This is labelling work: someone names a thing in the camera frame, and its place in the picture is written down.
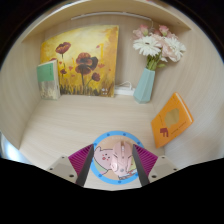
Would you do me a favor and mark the curved wooden shelf unit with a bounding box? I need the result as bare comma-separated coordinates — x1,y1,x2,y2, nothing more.
21,0,193,43

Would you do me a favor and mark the pink computer mouse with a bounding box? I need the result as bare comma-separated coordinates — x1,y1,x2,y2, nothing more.
109,140,134,178

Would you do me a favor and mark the pink and white flower bouquet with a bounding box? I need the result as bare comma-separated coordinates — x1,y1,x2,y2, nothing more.
132,23,188,71

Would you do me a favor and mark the teal faceted vase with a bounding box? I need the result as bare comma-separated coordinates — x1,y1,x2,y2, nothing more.
133,67,156,104

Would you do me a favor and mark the orange covered book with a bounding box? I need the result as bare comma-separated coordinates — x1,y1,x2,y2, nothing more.
150,92,195,149

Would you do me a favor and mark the green covered book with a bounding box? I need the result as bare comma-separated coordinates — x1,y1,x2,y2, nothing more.
36,59,62,101

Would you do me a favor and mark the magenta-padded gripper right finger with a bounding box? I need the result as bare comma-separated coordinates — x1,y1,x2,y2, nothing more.
131,143,180,188

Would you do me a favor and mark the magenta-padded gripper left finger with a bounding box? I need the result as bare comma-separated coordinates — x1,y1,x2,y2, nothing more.
46,143,96,188

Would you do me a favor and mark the round blue-rimmed cartoon mouse pad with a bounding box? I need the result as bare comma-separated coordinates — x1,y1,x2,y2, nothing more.
89,130,146,185

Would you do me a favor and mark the yellow poppy flower painting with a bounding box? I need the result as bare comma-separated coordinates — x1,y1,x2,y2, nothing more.
39,24,120,98

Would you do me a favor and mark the white power strip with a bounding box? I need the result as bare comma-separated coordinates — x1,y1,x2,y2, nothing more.
113,80,136,97

